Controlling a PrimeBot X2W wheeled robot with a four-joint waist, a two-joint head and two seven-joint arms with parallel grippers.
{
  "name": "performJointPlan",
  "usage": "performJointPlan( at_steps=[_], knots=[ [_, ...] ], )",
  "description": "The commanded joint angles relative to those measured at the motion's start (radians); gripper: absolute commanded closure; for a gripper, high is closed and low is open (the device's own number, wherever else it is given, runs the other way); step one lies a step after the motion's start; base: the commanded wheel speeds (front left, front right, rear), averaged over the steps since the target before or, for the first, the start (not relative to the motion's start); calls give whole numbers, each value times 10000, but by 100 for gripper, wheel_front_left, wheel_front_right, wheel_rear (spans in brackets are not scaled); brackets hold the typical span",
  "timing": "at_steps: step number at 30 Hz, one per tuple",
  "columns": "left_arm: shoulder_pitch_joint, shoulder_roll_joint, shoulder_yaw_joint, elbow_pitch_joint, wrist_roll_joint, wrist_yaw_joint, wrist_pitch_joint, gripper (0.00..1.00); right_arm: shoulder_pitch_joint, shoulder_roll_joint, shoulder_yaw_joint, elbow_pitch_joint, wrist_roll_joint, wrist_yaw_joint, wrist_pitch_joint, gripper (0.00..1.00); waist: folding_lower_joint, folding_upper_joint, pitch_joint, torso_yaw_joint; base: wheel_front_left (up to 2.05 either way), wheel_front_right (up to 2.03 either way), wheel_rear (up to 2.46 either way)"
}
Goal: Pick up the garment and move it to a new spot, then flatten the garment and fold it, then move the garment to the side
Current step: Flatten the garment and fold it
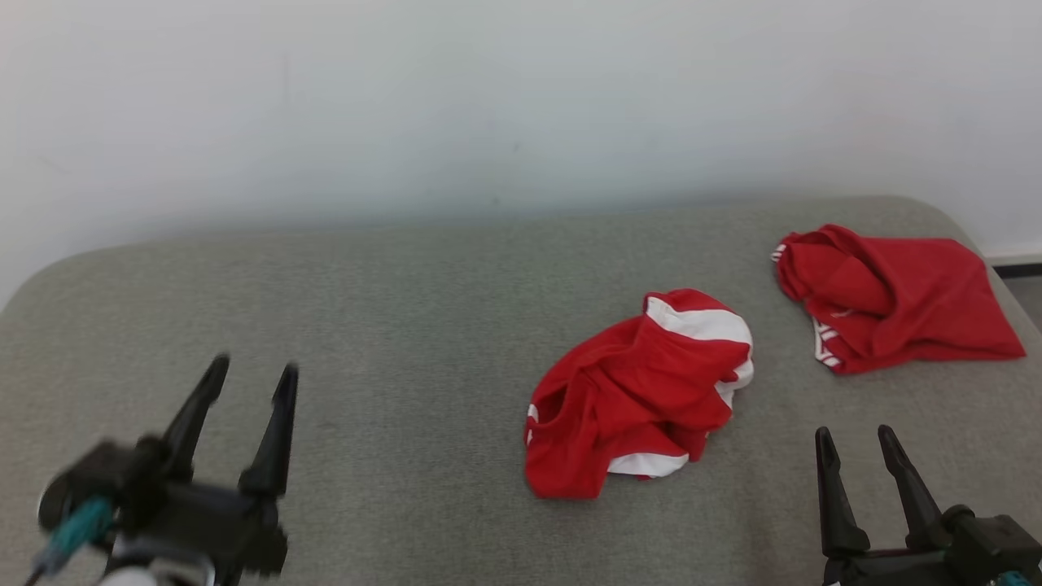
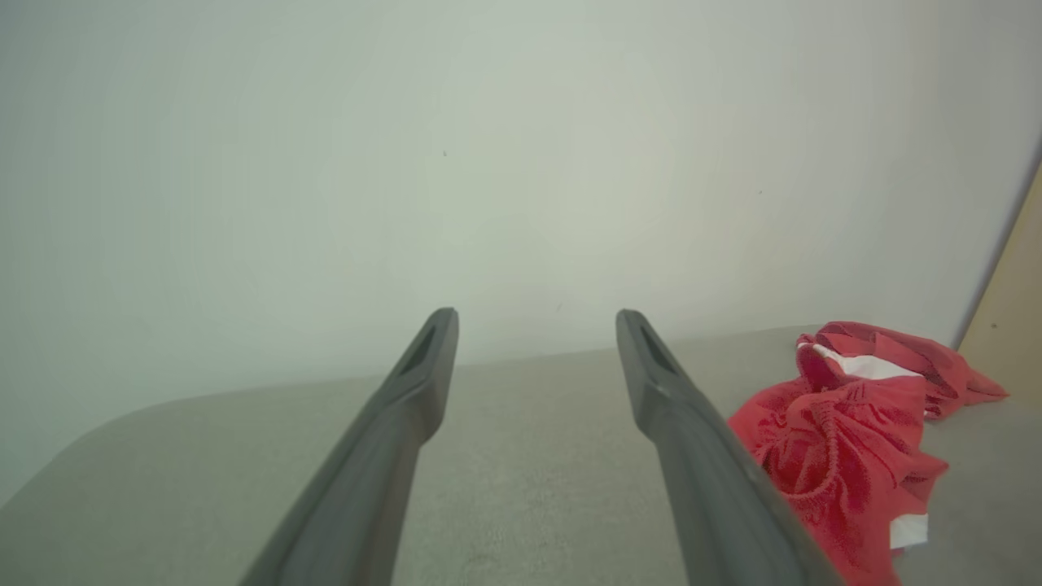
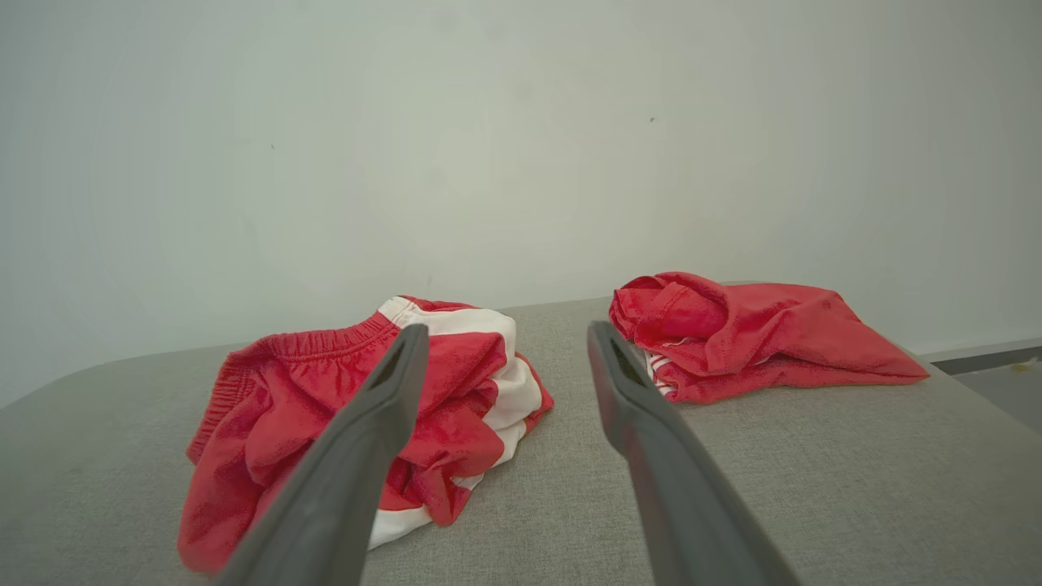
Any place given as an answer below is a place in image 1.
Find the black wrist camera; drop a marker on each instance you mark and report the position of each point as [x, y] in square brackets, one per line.
[997, 541]
[98, 480]

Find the red shorts white side stripes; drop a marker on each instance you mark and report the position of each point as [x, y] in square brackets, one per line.
[635, 399]

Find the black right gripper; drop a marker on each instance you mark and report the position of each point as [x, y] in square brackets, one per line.
[887, 570]

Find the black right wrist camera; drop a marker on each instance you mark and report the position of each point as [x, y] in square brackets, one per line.
[997, 541]

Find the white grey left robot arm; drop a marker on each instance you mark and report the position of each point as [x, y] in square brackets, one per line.
[155, 574]

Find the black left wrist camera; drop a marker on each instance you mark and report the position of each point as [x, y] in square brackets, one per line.
[98, 480]

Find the black white baseboard strip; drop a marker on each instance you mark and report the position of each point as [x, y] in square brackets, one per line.
[1016, 264]

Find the red basketball jersey white trim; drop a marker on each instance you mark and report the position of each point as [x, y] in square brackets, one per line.
[904, 301]

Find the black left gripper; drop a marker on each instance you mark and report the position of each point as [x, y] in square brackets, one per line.
[203, 521]

